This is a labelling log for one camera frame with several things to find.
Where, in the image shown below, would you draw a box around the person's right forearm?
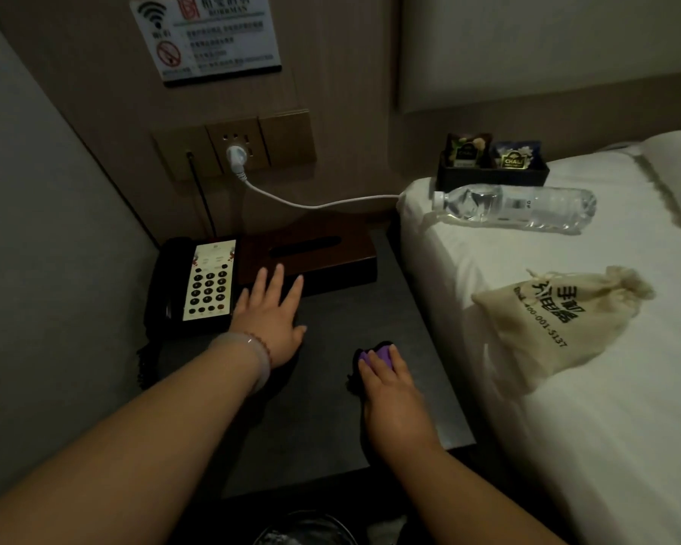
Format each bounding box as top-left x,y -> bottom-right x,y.
369,445 -> 569,545

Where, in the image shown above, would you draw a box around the white wall notice sign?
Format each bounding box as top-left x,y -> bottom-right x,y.
129,0 -> 283,89

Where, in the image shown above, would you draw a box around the purple and black cleaning cloth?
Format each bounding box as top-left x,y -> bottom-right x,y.
346,341 -> 397,393

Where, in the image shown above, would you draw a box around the thin black telephone cable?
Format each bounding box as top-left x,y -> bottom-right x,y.
185,151 -> 217,242

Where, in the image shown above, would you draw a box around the person's left forearm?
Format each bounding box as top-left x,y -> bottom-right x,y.
0,341 -> 262,545

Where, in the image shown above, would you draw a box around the white pillow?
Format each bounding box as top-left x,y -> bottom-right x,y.
623,129 -> 681,253

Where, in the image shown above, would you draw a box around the black waste bin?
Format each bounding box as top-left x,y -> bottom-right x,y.
254,509 -> 376,545

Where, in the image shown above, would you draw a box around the white power cable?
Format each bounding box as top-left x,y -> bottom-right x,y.
235,171 -> 410,212

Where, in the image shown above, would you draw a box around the dark wooden tissue box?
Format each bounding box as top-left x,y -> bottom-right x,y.
237,212 -> 379,299

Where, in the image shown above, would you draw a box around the person's left hand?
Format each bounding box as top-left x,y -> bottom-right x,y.
229,263 -> 308,370

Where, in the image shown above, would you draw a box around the pale jade bangle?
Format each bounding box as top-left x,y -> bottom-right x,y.
207,332 -> 272,396

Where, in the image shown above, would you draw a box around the pale upholstered headboard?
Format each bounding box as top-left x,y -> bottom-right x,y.
397,0 -> 681,114

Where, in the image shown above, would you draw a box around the white power plug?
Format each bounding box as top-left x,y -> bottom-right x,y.
222,142 -> 252,180

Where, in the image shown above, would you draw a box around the bed with white sheet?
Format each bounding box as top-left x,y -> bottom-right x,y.
395,129 -> 681,545

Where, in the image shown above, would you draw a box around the brown wall socket panel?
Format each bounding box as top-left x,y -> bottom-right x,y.
150,109 -> 319,180

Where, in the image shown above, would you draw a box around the blue tea packet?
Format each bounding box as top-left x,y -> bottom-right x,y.
490,140 -> 543,171

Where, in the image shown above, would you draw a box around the dark tea packet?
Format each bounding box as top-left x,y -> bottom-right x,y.
443,132 -> 494,169

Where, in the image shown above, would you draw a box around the black rectangular tray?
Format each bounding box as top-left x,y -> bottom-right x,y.
435,147 -> 552,192

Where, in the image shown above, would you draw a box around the clear plastic water bottle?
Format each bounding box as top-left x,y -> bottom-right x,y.
431,184 -> 598,234

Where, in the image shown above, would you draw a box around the person's right hand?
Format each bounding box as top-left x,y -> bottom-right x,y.
358,344 -> 442,469

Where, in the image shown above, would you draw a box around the black desk telephone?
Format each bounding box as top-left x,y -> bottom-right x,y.
143,237 -> 246,339

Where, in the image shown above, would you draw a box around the brown beaded bracelet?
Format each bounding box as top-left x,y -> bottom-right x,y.
244,333 -> 274,371

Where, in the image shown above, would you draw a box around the dark bedside table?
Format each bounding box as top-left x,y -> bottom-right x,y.
148,220 -> 479,501

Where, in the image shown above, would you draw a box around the beige drawstring cloth bag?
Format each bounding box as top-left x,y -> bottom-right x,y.
471,265 -> 657,396

